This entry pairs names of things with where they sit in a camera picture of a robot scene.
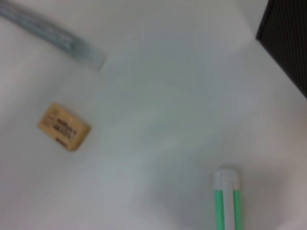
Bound grey marker pen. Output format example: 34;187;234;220
0;0;107;71

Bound black mesh pen holder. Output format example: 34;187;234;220
255;0;307;100

